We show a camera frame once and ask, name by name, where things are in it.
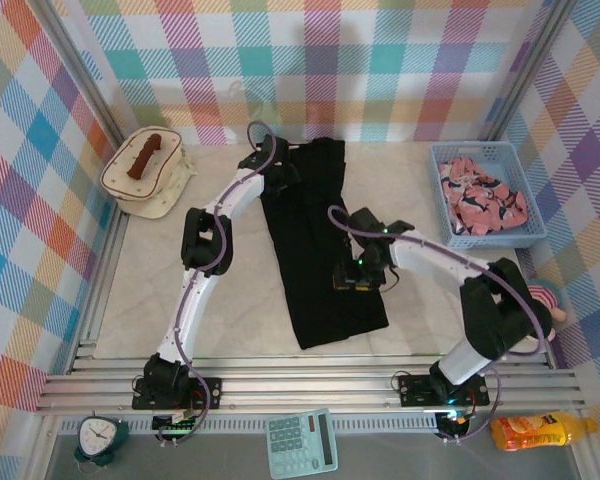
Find black garment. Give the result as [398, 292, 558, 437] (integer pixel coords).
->
[257, 138, 391, 351]

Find pink patterned garment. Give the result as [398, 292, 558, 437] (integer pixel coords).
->
[438, 156, 530, 237]

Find light blue plastic basket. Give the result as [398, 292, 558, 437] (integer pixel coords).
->
[428, 141, 549, 251]

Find circuit board with green light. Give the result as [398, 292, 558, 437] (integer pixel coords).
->
[152, 412, 201, 437]
[437, 409, 474, 437]

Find teal calculator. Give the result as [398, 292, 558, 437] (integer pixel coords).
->
[265, 407, 340, 480]

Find small plush doll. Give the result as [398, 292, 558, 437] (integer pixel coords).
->
[527, 283, 570, 342]

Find orange drink bottle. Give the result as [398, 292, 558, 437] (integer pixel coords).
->
[489, 410, 599, 453]

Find teal alarm clock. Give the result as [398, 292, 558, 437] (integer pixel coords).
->
[73, 415, 130, 469]

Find aluminium frame rails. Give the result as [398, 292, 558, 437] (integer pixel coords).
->
[33, 204, 589, 417]

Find cream bag with brown handle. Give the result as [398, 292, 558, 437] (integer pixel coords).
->
[99, 126, 199, 220]

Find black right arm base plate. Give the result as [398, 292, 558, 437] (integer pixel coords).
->
[397, 372, 491, 409]

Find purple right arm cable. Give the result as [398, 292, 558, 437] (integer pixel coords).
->
[327, 204, 555, 445]

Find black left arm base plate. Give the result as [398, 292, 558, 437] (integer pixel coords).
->
[131, 375, 223, 412]

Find slotted grey cable duct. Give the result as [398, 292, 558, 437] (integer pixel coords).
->
[59, 414, 441, 435]

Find grey metal corner post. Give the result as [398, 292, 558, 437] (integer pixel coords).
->
[482, 0, 574, 144]
[29, 0, 129, 146]

